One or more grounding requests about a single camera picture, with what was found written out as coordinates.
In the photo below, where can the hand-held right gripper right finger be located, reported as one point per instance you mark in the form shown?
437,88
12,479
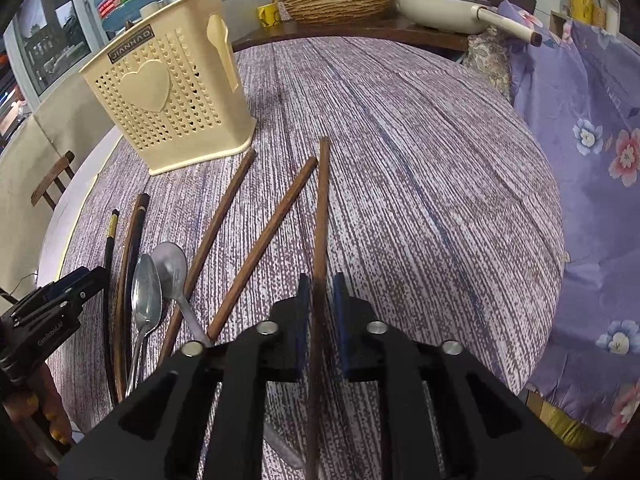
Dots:
342,310

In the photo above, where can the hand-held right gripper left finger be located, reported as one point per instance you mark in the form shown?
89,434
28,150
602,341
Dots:
303,310

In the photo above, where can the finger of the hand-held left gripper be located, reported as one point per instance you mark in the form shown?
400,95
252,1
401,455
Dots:
70,280
75,297

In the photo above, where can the black chopstick with gold band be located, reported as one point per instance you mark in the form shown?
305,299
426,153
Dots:
111,240

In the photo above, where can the brown wooden chopstick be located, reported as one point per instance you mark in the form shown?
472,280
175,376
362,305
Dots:
212,245
320,210
265,245

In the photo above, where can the dark brown banded chopstick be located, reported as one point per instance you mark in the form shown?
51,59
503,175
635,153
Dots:
137,230

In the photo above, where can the beige perforated utensil holder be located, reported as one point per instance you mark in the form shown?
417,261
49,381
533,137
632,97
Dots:
165,95

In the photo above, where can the person's left hand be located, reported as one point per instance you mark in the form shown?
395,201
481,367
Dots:
50,402

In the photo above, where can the wooden chair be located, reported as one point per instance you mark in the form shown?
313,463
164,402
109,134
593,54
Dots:
52,172

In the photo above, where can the purple striped tablecloth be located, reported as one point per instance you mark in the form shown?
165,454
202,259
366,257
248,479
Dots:
400,210

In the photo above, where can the beige cloth cover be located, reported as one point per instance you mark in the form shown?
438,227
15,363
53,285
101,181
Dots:
30,150

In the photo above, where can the glass door cabinet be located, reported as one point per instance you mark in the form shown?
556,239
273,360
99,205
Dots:
50,35

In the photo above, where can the purple floral cloth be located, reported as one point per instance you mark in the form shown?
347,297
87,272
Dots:
575,185

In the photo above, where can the dark wooden counter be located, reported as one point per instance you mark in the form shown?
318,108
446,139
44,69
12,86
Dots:
360,34

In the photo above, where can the brown patterned cloth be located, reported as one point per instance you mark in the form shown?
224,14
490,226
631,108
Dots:
487,60

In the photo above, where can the yellow mug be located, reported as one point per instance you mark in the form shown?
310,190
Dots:
267,14

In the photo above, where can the woven basket sink basin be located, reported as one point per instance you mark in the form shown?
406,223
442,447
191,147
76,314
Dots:
340,2

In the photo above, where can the white pan with lid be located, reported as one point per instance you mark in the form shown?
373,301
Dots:
435,10

